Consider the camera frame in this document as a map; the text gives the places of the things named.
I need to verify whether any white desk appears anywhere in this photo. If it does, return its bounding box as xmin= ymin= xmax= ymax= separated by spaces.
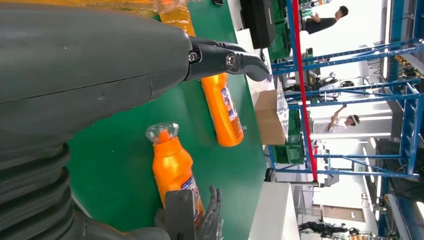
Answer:
xmin=248 ymin=182 xmax=301 ymax=240

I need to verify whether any yellow taped cardboard mat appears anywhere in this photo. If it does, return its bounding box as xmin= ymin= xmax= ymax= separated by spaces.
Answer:
xmin=0 ymin=0 xmax=197 ymax=38

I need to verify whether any brown cardboard box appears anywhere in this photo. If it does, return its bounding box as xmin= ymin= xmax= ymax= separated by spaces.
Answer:
xmin=254 ymin=89 xmax=288 ymax=146

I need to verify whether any green plastic crate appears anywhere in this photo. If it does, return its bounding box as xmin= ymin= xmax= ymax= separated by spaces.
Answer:
xmin=268 ymin=0 xmax=293 ymax=61
xmin=287 ymin=109 xmax=303 ymax=145

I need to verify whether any printed paper sheet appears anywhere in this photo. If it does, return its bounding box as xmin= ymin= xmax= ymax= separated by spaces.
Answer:
xmin=274 ymin=87 xmax=289 ymax=129

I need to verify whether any red pole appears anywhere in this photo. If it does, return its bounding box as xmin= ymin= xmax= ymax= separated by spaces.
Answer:
xmin=291 ymin=0 xmax=319 ymax=183

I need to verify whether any person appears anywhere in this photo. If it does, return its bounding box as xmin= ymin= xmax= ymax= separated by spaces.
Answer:
xmin=299 ymin=5 xmax=350 ymax=35
xmin=311 ymin=105 xmax=362 ymax=135

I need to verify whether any black carrying case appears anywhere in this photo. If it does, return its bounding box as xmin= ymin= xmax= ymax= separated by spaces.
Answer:
xmin=240 ymin=0 xmax=277 ymax=50

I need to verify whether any blue metal rack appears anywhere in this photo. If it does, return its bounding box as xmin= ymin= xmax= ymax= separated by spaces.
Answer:
xmin=268 ymin=0 xmax=424 ymax=180

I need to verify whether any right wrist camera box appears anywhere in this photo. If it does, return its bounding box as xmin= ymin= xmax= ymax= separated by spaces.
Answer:
xmin=153 ymin=189 xmax=197 ymax=240

